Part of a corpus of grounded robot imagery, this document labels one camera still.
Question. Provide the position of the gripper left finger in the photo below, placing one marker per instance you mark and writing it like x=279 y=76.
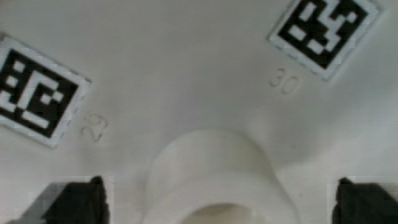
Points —
x=80 y=206

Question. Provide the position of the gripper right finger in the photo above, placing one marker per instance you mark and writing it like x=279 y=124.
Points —
x=364 y=204

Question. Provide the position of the white round table top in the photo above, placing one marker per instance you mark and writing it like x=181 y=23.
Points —
x=215 y=130

